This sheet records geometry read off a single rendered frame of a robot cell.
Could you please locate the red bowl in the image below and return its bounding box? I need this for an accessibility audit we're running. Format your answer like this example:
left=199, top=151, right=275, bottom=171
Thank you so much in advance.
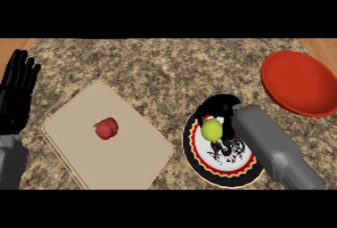
left=258, top=50, right=337, bottom=118

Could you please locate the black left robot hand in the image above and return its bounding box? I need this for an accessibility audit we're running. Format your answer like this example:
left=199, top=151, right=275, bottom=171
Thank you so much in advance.
left=0, top=49, right=43, bottom=136

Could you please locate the red apple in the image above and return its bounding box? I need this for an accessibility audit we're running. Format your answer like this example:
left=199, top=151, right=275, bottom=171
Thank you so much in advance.
left=91, top=117, right=119, bottom=141

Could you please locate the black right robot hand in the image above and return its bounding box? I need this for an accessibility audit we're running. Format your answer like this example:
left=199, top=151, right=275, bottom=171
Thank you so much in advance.
left=195, top=94, right=242, bottom=148

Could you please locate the beige cutting board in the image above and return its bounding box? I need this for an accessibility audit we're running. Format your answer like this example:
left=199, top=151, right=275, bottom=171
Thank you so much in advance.
left=41, top=80, right=174, bottom=191

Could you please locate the green pear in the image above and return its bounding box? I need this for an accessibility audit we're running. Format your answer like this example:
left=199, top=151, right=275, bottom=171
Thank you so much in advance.
left=199, top=118, right=224, bottom=143

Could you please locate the black white patterned plate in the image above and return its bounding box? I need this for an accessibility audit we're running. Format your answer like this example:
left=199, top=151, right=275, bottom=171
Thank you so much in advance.
left=181, top=114, right=266, bottom=188

